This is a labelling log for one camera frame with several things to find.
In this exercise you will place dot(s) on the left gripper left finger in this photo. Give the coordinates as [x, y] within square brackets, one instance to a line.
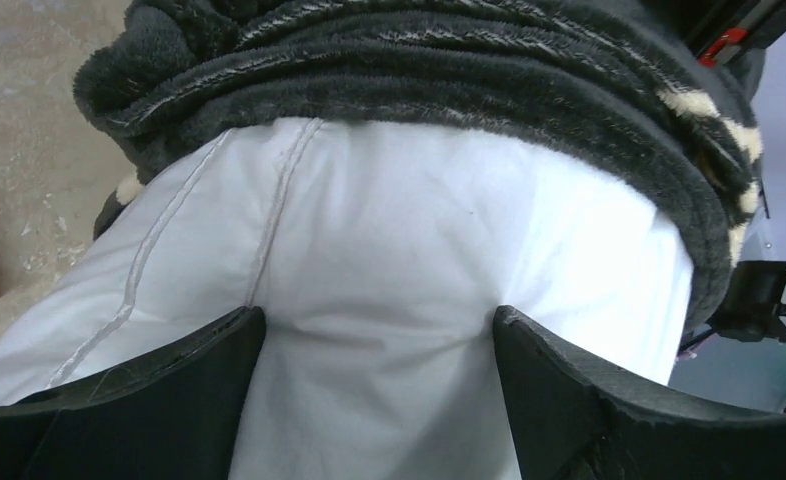
[172, 413]

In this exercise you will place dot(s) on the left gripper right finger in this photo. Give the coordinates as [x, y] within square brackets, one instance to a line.
[574, 415]

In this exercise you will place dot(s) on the white pillow insert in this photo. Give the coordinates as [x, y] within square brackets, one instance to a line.
[379, 253]

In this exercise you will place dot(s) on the black pillowcase with beige flowers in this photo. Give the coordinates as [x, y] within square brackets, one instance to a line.
[611, 82]

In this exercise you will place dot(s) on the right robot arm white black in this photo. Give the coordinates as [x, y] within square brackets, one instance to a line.
[753, 307]

